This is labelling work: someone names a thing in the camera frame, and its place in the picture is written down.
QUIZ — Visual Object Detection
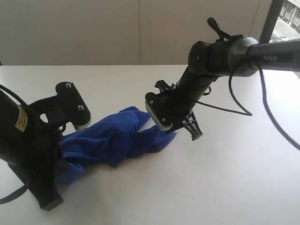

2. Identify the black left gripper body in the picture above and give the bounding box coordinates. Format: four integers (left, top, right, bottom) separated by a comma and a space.
7, 117, 60, 187

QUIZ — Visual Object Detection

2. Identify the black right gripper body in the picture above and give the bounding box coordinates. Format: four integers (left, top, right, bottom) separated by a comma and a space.
161, 90, 195, 131

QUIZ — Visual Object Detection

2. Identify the blue microfiber towel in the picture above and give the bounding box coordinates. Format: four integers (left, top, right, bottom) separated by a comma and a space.
56, 106, 176, 185

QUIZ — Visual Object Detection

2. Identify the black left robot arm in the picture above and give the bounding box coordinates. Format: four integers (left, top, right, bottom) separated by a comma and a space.
0, 85, 65, 211

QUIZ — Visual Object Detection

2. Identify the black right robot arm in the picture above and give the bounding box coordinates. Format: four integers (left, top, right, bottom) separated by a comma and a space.
152, 36, 300, 140

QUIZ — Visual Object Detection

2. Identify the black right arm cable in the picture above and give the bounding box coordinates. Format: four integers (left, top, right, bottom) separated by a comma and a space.
196, 17, 300, 150

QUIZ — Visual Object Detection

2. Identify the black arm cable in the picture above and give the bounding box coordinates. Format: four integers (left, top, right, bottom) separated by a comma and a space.
0, 84, 47, 204
196, 17, 300, 150

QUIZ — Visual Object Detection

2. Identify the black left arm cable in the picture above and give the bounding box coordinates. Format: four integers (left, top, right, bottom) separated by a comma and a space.
0, 84, 47, 204

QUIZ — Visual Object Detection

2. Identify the dark window frame post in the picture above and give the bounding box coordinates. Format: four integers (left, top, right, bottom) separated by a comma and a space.
259, 0, 284, 44

